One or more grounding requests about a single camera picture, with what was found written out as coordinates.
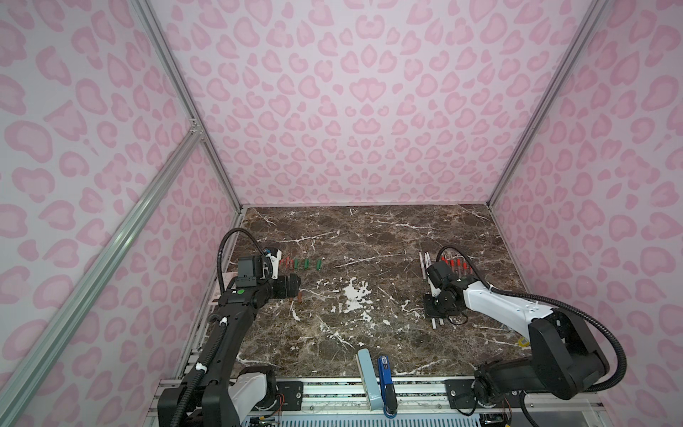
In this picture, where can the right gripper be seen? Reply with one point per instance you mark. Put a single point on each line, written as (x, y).
(430, 312)

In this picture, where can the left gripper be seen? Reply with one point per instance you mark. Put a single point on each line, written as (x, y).
(283, 291)

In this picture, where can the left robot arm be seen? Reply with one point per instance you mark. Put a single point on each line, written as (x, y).
(207, 396)

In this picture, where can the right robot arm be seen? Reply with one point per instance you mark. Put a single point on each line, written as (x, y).
(565, 358)

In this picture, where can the yellow cap marker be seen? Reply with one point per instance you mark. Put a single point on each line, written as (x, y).
(523, 342)

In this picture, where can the light blue box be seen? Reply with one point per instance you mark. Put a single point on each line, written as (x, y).
(369, 380)

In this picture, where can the blue black tool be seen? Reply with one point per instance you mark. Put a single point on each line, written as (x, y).
(387, 388)

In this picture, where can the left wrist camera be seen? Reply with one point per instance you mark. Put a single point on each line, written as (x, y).
(271, 259)

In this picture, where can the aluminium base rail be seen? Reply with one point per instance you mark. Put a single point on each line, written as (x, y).
(420, 401)

